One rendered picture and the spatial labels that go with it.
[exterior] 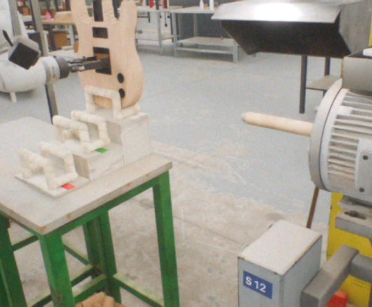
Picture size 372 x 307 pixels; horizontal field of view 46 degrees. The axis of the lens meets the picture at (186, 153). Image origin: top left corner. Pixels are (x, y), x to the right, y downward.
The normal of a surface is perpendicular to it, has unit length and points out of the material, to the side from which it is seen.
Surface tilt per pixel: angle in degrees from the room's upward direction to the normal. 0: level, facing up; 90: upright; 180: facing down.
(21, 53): 105
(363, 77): 90
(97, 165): 90
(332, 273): 0
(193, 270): 0
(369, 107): 119
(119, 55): 88
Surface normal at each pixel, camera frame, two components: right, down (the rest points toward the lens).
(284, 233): -0.06, -0.92
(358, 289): -0.66, 0.33
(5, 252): 0.71, 0.23
